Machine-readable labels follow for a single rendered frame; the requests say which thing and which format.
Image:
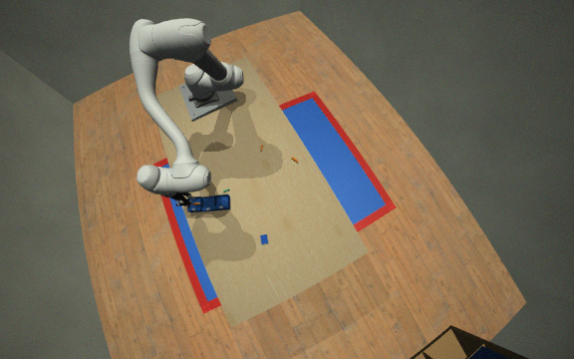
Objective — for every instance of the blue three-compartment bin rack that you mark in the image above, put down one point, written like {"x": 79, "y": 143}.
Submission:
{"x": 210, "y": 203}

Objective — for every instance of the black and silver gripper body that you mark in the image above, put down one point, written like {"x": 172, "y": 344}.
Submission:
{"x": 177, "y": 196}

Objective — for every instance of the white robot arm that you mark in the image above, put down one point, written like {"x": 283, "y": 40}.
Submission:
{"x": 183, "y": 40}

